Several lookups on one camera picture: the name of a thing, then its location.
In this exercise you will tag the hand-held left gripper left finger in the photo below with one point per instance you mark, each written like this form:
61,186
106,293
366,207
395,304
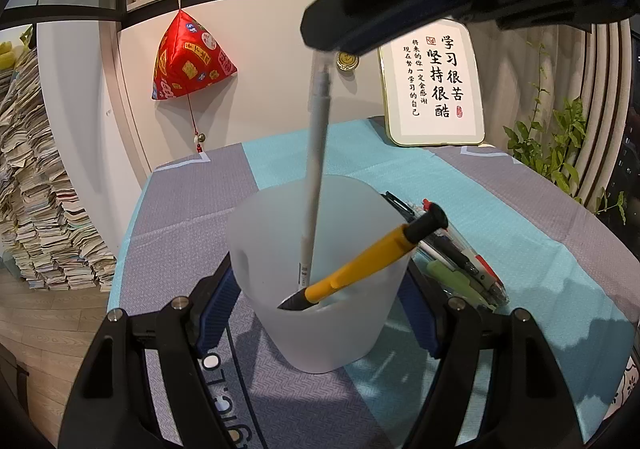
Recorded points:
217,309

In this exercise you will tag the red pyramid hanging ornament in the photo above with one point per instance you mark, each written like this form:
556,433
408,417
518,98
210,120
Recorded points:
187,59

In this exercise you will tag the green leafy plant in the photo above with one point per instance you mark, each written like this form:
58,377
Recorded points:
555,139

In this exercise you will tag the light green pen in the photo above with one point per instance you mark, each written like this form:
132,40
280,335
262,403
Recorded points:
457,286

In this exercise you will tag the grey and teal tablecloth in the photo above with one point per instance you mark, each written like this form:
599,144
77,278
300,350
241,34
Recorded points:
190,209

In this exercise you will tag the round gold badge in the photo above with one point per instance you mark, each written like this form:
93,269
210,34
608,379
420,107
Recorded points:
347,61

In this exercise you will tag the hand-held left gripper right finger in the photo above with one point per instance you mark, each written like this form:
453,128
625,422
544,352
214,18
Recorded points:
417,309

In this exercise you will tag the clear pen with red clip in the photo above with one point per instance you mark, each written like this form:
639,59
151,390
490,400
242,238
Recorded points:
477,261

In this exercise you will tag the black retractable pen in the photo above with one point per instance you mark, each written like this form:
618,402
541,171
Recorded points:
450,254

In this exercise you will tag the framed calligraphy sign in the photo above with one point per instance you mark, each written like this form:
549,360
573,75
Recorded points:
432,84

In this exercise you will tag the translucent white plastic cup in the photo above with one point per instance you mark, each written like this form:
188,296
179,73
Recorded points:
310,329

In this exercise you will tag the curved white slatted chair back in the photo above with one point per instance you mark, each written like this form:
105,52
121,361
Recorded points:
597,104

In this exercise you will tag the white gel pen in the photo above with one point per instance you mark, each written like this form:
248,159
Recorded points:
316,149

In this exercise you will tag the yellow pen with black cap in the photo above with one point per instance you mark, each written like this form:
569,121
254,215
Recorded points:
360,266

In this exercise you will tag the tall pile of books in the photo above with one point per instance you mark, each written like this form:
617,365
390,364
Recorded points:
45,189

